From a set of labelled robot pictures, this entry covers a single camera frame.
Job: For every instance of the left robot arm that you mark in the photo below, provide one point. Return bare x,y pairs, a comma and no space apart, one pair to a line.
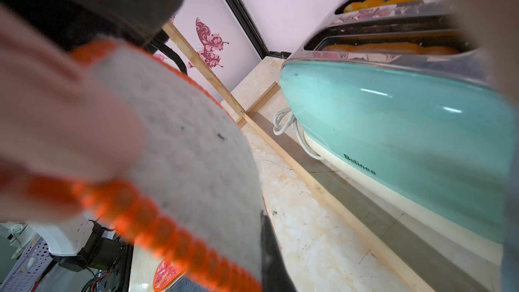
77,254

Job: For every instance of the orange edged insole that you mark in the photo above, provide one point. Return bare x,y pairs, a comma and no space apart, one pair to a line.
193,196

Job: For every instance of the light blue insole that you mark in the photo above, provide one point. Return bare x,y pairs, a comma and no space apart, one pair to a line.
509,264

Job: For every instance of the dark grey insole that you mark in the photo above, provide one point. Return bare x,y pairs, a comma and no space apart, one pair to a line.
184,284

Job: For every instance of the wooden clothes rack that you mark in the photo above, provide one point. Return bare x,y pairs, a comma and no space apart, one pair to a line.
407,275

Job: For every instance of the red patterned insole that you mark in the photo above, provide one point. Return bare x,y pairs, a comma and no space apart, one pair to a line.
166,275

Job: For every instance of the mint green toaster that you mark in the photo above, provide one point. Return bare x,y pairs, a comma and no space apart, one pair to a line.
396,96

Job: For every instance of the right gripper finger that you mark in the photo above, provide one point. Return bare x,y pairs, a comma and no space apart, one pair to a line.
275,276

